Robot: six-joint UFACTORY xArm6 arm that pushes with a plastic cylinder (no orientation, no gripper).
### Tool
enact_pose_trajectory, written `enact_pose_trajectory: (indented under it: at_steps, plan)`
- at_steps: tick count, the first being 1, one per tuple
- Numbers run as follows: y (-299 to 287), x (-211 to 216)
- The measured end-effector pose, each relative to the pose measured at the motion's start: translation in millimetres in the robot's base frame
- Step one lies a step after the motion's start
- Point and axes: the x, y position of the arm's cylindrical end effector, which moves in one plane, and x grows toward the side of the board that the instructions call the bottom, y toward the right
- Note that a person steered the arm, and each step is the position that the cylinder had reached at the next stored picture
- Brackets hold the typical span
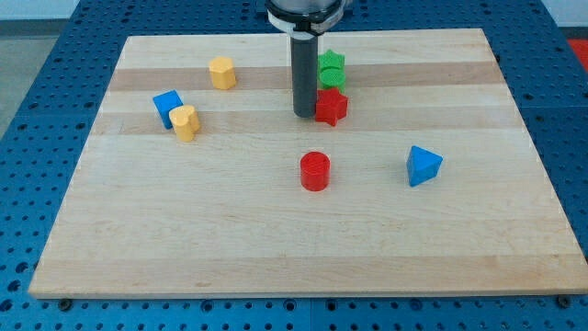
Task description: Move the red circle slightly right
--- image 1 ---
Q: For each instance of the green star block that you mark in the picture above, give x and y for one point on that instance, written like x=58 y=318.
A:
x=330 y=60

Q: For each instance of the yellow heart block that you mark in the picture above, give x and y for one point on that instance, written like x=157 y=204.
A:
x=185 y=122

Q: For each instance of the red cylinder block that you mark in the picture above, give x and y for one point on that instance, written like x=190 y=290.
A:
x=315 y=171

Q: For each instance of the blue triangle block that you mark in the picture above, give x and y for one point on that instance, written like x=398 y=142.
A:
x=422 y=165

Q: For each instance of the green cylinder block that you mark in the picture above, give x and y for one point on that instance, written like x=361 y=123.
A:
x=332 y=78

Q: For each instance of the yellow hexagon block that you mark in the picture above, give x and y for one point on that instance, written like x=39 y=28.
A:
x=222 y=73

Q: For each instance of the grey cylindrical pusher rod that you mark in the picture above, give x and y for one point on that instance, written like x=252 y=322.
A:
x=304 y=69

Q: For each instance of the blue cube block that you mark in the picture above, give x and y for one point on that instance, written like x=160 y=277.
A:
x=164 y=104

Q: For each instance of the red star block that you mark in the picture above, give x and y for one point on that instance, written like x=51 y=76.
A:
x=331 y=106

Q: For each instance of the wooden board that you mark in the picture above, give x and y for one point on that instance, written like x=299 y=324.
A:
x=148 y=216

